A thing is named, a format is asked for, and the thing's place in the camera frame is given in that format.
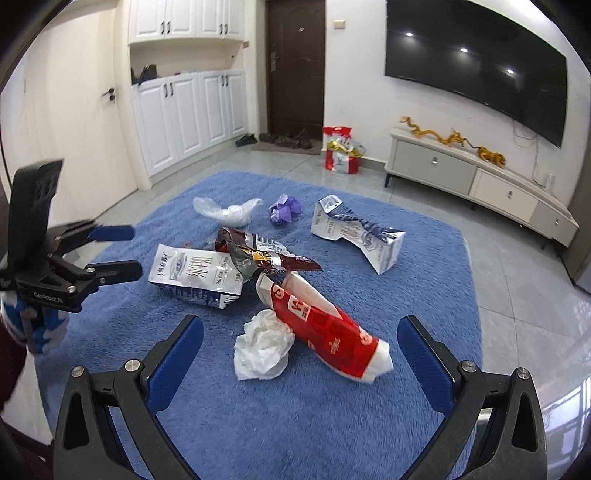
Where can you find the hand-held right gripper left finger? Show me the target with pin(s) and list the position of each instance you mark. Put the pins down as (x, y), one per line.
(173, 364)

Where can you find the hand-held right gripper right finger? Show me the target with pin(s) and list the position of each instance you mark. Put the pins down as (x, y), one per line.
(427, 364)

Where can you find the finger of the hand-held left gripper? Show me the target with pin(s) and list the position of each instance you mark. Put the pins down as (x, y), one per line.
(113, 232)
(117, 271)

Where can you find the white tissue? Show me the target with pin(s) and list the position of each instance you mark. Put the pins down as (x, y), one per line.
(261, 350)

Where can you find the red white carton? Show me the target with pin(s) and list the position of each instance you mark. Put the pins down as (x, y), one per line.
(332, 332)

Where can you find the clear white plastic bag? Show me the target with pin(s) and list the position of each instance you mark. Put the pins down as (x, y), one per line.
(221, 213)

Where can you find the brown snack wrapper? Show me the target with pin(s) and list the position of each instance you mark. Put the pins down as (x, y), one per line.
(295, 262)

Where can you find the purple wrapper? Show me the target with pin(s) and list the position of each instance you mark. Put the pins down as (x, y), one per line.
(282, 212)

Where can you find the twisted white blue milk carton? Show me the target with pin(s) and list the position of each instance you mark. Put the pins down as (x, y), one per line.
(332, 221)

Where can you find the person's left hand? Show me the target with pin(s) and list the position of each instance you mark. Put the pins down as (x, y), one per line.
(46, 333)

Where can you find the white interior door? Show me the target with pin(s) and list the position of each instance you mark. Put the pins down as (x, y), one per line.
(69, 115)

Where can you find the blue fluffy rug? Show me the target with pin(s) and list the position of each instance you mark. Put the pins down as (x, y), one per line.
(323, 415)

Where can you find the white base cabinet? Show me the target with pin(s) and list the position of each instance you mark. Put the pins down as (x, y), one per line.
(184, 120)

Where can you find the black handbag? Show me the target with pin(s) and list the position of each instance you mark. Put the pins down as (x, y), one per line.
(147, 74)

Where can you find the brown shoe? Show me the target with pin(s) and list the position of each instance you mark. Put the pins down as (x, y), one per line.
(304, 140)
(266, 138)
(285, 140)

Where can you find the brown doormat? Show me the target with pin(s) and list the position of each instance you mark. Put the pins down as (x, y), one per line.
(286, 150)

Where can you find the grey white television cabinet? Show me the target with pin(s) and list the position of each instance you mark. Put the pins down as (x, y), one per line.
(438, 166)

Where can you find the golden tiger ornament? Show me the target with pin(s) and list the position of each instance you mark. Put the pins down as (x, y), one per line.
(491, 156)

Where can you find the red white gift bag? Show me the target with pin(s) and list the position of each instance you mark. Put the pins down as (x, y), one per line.
(336, 134)
(341, 161)

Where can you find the small white device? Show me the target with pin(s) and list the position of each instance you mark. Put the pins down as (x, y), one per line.
(550, 181)

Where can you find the golden dragon ornament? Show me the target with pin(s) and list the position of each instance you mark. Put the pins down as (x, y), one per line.
(434, 135)

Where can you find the dark brown entrance door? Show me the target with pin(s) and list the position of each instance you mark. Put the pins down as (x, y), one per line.
(295, 69)

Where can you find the white wall cabinet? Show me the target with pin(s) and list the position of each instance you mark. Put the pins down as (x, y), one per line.
(184, 18)

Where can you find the black wall television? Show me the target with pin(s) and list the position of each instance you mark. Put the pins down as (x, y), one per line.
(461, 69)

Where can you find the beige wall switch plate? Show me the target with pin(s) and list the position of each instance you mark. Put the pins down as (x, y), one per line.
(339, 24)

